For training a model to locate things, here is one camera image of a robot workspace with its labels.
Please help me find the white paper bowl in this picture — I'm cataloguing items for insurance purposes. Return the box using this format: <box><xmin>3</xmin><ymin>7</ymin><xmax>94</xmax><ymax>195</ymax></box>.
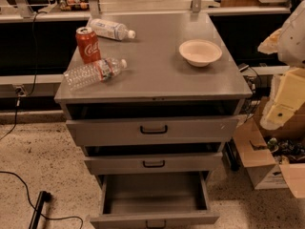
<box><xmin>179</xmin><ymin>39</ymin><xmax>222</xmax><ymax>67</ymax></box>

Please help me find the grey metal drawer cabinet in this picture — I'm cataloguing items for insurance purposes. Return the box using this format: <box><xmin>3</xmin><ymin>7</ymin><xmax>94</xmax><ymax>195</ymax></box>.
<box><xmin>53</xmin><ymin>11</ymin><xmax>254</xmax><ymax>183</ymax></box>

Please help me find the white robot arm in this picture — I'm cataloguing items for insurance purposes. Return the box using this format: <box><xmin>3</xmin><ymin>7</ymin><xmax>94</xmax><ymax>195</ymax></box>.
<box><xmin>257</xmin><ymin>1</ymin><xmax>305</xmax><ymax>130</ymax></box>

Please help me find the open cardboard box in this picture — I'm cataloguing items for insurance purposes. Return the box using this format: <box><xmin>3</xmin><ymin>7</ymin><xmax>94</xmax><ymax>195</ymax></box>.
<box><xmin>233</xmin><ymin>97</ymin><xmax>305</xmax><ymax>198</ymax></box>

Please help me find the black floor cable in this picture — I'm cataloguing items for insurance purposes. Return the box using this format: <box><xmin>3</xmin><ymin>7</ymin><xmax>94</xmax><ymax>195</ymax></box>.
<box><xmin>0</xmin><ymin>170</ymin><xmax>85</xmax><ymax>229</ymax></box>

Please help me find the clear empty water bottle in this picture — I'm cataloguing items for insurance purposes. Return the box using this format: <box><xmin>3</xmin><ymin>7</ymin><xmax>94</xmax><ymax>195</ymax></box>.
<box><xmin>64</xmin><ymin>58</ymin><xmax>128</xmax><ymax>91</ymax></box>

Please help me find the red cola can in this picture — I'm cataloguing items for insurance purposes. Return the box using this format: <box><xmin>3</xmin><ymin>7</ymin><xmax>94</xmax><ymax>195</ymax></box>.
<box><xmin>75</xmin><ymin>27</ymin><xmax>101</xmax><ymax>64</ymax></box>

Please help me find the grey top drawer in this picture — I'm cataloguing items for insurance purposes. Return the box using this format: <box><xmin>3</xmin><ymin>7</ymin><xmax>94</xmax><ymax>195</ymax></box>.
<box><xmin>66</xmin><ymin>116</ymin><xmax>238</xmax><ymax>146</ymax></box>

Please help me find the white labelled water bottle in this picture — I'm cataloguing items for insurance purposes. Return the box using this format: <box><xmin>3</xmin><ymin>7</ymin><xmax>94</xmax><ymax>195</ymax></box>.
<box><xmin>88</xmin><ymin>18</ymin><xmax>136</xmax><ymax>41</ymax></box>

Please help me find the grey middle drawer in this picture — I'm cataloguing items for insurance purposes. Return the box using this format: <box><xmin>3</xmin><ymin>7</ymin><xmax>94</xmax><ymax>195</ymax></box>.
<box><xmin>84</xmin><ymin>153</ymin><xmax>222</xmax><ymax>175</ymax></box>

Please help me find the grey bottom drawer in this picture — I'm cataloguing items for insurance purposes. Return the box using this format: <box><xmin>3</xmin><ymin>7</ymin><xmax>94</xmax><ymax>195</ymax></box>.
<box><xmin>91</xmin><ymin>172</ymin><xmax>219</xmax><ymax>229</ymax></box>

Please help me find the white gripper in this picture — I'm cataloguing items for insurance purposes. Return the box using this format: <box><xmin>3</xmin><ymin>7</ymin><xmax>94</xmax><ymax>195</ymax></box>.
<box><xmin>257</xmin><ymin>29</ymin><xmax>305</xmax><ymax>130</ymax></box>

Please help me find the black bar on floor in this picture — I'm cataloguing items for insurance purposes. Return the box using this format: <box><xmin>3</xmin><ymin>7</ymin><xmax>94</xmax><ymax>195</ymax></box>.
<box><xmin>29</xmin><ymin>191</ymin><xmax>51</xmax><ymax>229</ymax></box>

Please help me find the grey drawer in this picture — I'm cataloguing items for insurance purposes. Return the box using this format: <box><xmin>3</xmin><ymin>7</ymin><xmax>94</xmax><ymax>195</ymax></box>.
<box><xmin>91</xmin><ymin>172</ymin><xmax>219</xmax><ymax>229</ymax></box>
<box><xmin>66</xmin><ymin>116</ymin><xmax>238</xmax><ymax>146</ymax></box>
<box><xmin>84</xmin><ymin>153</ymin><xmax>222</xmax><ymax>175</ymax></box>

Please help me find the black hanging cable left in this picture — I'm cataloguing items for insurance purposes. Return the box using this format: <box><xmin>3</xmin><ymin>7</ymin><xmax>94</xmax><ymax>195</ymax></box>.
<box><xmin>0</xmin><ymin>11</ymin><xmax>41</xmax><ymax>141</ymax></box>

